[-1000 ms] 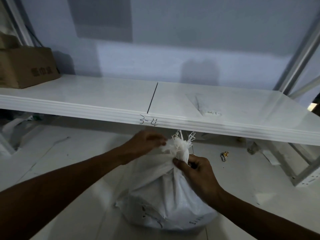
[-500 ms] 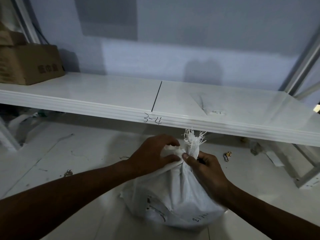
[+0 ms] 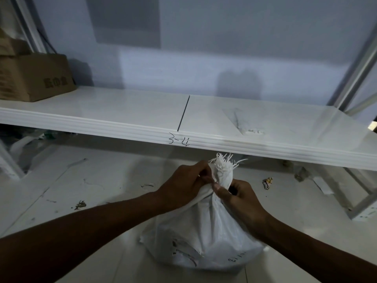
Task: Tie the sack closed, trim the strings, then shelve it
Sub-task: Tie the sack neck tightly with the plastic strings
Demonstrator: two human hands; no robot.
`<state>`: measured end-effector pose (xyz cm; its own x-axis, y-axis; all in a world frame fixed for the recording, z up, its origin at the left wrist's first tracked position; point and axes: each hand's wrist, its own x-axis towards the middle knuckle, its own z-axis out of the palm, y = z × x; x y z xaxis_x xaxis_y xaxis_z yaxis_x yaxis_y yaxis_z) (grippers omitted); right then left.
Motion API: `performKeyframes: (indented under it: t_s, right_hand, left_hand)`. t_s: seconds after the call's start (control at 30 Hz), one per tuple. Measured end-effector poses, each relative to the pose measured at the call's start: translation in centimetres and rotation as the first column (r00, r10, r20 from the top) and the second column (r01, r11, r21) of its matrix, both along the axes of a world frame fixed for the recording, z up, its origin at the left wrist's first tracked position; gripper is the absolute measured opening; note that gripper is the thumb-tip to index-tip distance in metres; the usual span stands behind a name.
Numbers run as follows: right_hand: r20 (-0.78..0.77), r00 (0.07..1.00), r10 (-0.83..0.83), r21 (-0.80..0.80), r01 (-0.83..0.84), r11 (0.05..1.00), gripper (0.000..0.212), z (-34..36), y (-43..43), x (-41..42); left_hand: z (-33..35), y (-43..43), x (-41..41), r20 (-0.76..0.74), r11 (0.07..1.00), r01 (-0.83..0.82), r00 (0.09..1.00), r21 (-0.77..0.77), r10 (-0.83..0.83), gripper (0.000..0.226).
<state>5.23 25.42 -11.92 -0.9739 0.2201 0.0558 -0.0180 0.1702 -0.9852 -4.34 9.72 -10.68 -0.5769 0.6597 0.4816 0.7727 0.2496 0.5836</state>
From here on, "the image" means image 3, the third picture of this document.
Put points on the person's right hand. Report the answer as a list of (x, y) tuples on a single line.
[(247, 206)]

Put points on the grey metal diagonal brace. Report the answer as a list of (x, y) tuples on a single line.
[(362, 103)]

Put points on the person's left hand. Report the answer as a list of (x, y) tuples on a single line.
[(182, 185)]

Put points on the small brown cardboard box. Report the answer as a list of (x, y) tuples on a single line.
[(13, 44)]

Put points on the person's left forearm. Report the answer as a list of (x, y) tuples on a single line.
[(73, 241)]

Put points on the dark debris clump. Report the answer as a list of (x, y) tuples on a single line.
[(79, 205)]

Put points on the white perforated rack post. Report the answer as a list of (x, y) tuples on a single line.
[(10, 162), (363, 207)]

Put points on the white paper scrap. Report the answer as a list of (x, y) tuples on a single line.
[(323, 185)]

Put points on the person's right forearm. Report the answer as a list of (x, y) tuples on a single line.
[(318, 253)]

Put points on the large brown cardboard box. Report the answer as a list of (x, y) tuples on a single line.
[(32, 79)]

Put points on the grey crumpled paper scrap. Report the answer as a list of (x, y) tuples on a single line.
[(301, 175)]

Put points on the grey metal rear upright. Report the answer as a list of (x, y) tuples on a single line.
[(29, 24), (356, 76)]

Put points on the crumpled gold wrapper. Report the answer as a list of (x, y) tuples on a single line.
[(268, 183)]

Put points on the white woven sack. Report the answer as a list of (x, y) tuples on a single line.
[(206, 232)]

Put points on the white shelf board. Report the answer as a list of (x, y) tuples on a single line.
[(117, 109)]

